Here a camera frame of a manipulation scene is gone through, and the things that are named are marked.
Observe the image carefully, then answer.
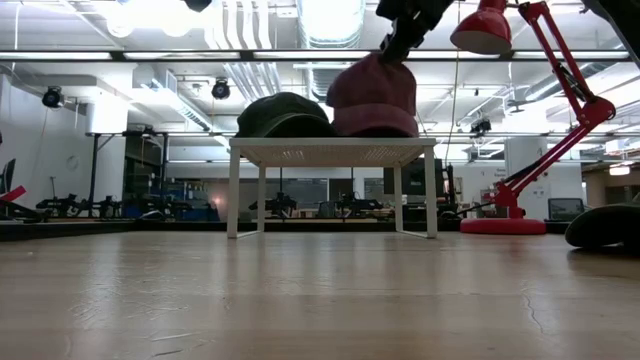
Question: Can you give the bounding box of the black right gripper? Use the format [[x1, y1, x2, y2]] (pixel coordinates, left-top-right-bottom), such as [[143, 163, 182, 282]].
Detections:
[[374, 0, 454, 64]]

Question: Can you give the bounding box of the maroon baseball cap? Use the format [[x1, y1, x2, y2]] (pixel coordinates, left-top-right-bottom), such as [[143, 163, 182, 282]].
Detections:
[[332, 119, 420, 139], [325, 52, 419, 126]]

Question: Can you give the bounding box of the dark grey baseball cap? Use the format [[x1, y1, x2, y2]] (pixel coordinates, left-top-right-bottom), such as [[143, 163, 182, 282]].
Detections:
[[234, 91, 338, 139], [564, 202, 640, 250]]

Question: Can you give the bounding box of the red desk lamp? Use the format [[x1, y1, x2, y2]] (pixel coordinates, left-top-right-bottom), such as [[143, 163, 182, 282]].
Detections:
[[449, 0, 617, 236]]

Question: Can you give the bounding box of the white perforated metal shelf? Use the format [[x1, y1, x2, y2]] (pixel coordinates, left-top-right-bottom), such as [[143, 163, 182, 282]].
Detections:
[[227, 137, 439, 240]]

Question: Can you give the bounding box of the black background monitor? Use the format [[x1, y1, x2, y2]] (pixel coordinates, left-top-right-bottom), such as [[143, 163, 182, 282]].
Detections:
[[383, 158, 447, 197]]

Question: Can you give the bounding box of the long black ceiling beam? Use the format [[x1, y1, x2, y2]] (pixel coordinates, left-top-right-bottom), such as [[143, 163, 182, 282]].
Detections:
[[0, 49, 640, 63]]

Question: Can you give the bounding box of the open grey laptop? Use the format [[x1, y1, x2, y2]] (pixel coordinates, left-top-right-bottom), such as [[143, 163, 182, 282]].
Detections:
[[547, 197, 586, 223]]

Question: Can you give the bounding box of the black metal rack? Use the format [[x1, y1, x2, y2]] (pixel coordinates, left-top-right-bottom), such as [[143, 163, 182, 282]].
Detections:
[[87, 130, 171, 219]]

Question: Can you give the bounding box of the red flat bar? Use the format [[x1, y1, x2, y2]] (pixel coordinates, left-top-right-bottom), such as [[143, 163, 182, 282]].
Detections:
[[0, 184, 27, 204]]

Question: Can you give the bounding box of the round silver ceiling duct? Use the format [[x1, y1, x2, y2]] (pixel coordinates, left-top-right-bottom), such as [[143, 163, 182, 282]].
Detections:
[[297, 0, 367, 51]]

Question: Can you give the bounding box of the black aluminium table frame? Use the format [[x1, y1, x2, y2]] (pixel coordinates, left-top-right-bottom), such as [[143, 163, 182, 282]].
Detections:
[[0, 218, 566, 242]]

